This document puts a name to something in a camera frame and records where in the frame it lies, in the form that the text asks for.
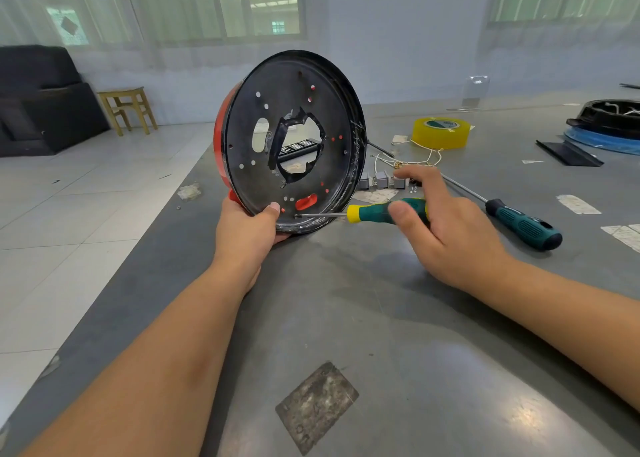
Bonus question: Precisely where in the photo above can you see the person's left hand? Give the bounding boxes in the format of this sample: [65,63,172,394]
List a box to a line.
[212,193,293,295]

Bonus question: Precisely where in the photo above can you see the person's right hand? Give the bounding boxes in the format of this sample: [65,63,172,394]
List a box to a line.
[387,164,523,299]

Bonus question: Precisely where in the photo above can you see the teal handle screwdriver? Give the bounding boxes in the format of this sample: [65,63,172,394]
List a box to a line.
[440,174,563,252]

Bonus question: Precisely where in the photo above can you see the green yellow handle screwdriver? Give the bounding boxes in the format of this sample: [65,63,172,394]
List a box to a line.
[295,198,429,225]

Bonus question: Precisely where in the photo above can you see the white wire with ring terminal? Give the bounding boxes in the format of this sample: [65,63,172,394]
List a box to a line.
[405,143,443,169]
[374,156,401,179]

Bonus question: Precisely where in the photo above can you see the red round appliance base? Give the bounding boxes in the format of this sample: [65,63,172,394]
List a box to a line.
[213,50,368,235]

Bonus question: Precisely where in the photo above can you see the person's right forearm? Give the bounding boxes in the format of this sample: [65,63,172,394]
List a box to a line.
[490,264,640,413]

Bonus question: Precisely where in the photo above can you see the person's left forearm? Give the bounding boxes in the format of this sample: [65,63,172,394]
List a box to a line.
[20,266,251,457]

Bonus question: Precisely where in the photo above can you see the black round appliance part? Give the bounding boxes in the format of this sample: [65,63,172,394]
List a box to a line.
[580,99,640,139]

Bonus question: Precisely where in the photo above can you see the crumpled white tape piece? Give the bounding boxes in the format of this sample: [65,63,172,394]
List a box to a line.
[352,189,396,205]

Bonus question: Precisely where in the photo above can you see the yellow tape roll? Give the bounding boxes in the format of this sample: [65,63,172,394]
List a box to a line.
[412,116,473,151]

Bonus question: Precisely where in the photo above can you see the black remote control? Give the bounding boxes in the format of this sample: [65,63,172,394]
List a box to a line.
[277,141,324,163]

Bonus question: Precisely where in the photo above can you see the narrow white tape strip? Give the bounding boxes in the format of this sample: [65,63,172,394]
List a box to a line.
[556,194,603,215]

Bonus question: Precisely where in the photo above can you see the black flat plate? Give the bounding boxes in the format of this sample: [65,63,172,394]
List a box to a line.
[536,139,604,167]

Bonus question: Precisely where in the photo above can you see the wide white tape strips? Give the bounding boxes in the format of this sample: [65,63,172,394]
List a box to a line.
[601,223,640,254]

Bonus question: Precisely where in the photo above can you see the small wooden stool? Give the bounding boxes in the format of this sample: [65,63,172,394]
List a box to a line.
[97,87,159,137]

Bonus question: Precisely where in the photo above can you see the sheer white curtain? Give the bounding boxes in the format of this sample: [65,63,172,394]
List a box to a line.
[0,0,326,67]
[478,0,640,53]

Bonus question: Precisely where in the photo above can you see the black armchair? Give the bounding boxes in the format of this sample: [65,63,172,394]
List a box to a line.
[0,45,110,157]

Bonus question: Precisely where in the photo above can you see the orange handle screwdriver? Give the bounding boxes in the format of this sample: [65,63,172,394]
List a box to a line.
[368,143,397,165]

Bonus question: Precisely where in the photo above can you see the blue ring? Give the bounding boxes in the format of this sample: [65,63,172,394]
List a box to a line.
[565,126,640,155]

